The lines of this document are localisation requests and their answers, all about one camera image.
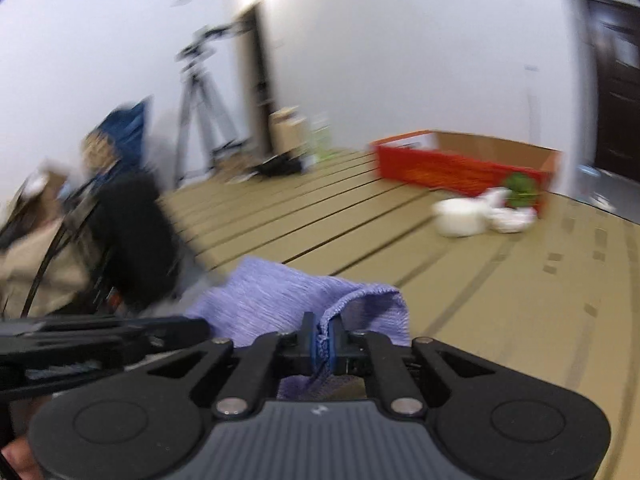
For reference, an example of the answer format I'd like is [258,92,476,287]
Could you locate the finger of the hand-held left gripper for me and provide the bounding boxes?
[126,315,212,357]

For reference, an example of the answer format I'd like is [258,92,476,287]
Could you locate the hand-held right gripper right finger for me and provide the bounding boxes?
[325,311,497,420]

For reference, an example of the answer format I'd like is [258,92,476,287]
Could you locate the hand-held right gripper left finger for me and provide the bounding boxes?
[142,311,322,420]

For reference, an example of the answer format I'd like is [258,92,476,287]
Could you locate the purple knitted cloth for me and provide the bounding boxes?
[185,256,412,401]

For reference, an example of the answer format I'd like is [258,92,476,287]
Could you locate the beige cloth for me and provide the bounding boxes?
[0,230,97,313]

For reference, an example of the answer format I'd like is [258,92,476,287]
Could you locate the black chair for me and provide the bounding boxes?
[20,172,182,319]

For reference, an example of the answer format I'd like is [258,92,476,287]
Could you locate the white crumpled cloth pile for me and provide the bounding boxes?
[433,198,489,238]

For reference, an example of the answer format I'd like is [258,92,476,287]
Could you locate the black cloth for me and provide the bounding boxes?
[254,154,307,177]

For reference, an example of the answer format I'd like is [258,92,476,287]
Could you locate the red cardboard box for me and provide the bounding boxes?
[370,130,561,212]

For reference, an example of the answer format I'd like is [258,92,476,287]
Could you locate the dark blue bag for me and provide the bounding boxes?
[82,100,152,177]

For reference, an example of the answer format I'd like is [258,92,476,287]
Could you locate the white plastic bag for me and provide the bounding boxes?
[487,187,539,234]

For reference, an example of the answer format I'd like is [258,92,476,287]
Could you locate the beige bottle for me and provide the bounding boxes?
[269,106,309,155]

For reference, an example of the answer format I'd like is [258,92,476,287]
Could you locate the dark brown door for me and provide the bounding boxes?
[582,0,640,184]

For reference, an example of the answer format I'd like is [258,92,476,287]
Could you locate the camera tripod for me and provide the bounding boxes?
[172,25,252,189]

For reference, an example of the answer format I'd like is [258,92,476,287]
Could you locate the brown door frame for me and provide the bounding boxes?
[239,0,279,162]

